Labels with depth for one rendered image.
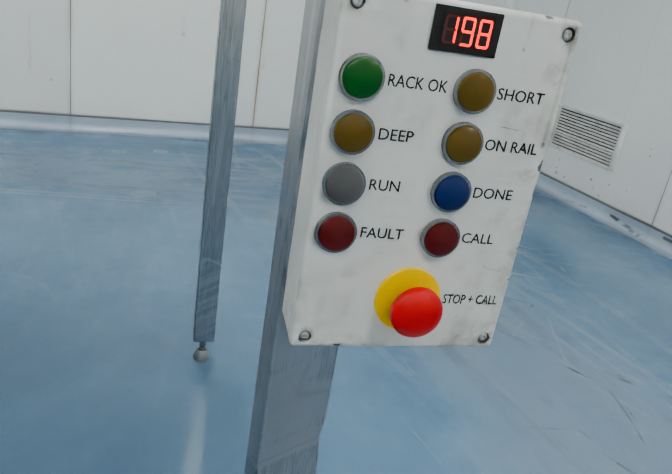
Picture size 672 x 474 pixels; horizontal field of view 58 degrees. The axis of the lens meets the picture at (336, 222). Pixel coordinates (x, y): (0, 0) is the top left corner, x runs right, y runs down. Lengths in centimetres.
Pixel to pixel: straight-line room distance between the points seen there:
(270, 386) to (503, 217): 25
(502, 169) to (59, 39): 381
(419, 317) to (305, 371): 15
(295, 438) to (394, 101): 34
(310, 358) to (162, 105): 375
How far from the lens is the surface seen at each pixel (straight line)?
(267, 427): 59
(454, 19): 41
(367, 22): 40
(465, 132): 43
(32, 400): 178
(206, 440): 163
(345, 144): 40
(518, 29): 44
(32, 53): 416
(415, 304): 44
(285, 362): 55
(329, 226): 42
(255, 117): 436
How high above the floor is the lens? 108
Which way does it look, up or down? 21 degrees down
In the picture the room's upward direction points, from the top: 9 degrees clockwise
